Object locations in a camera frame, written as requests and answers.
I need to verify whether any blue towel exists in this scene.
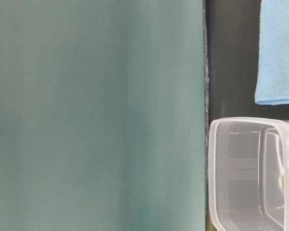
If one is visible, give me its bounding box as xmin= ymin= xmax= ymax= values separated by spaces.
xmin=255 ymin=0 xmax=289 ymax=105

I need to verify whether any clear plastic container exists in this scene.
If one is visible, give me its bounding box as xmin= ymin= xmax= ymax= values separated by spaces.
xmin=208 ymin=117 xmax=289 ymax=231

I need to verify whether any green backdrop curtain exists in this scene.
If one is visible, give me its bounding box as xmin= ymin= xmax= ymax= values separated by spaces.
xmin=0 ymin=0 xmax=206 ymax=231

